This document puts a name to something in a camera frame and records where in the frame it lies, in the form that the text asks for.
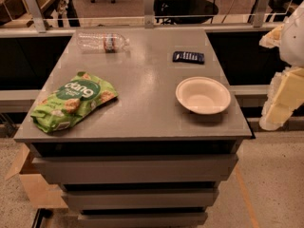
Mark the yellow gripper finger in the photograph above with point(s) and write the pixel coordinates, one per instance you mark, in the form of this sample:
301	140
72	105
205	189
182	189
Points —
272	39
285	95

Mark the white paper bowl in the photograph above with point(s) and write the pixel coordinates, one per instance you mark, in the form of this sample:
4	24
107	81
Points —
203	95

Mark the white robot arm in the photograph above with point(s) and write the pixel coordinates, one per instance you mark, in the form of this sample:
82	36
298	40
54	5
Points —
291	49

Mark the green rice chip bag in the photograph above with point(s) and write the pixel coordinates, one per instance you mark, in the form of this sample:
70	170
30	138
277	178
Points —
72	102

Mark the dark blue snack packet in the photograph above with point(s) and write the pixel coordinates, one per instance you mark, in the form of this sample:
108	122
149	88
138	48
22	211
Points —
188	57

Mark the black office chair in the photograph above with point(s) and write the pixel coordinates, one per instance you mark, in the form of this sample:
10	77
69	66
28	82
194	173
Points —
184	11

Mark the grey drawer cabinet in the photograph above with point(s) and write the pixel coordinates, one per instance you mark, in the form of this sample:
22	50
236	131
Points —
142	160

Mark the clear plastic water bottle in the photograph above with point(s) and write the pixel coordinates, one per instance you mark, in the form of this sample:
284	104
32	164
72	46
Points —
101	42

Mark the glass railing panel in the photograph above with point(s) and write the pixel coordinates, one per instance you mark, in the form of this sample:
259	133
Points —
141	13

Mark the cardboard box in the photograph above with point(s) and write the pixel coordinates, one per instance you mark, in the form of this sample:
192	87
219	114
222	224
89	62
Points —
39	192

